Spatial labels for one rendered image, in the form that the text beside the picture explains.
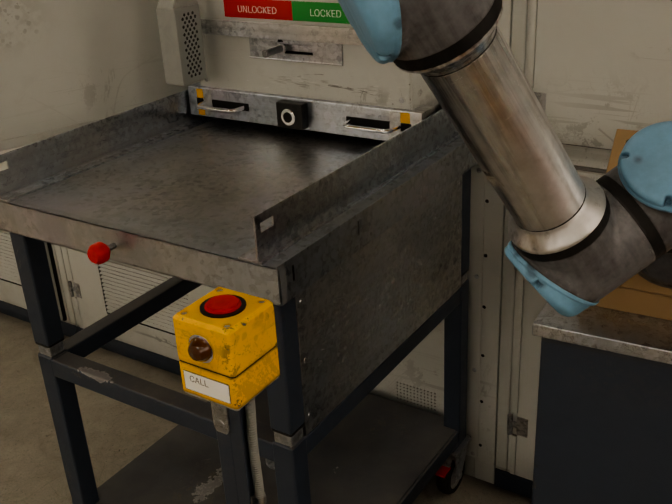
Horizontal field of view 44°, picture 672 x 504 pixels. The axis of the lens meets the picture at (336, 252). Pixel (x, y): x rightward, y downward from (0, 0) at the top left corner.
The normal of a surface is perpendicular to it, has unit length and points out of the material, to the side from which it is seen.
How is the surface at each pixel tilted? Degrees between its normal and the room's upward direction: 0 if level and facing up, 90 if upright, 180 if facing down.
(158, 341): 90
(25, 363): 0
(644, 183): 40
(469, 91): 110
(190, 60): 90
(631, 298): 90
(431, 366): 90
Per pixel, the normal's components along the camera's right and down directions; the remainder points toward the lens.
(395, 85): -0.54, 0.38
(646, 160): -0.27, -0.44
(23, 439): -0.05, -0.91
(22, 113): 0.59, 0.31
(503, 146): -0.04, 0.71
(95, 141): 0.84, 0.18
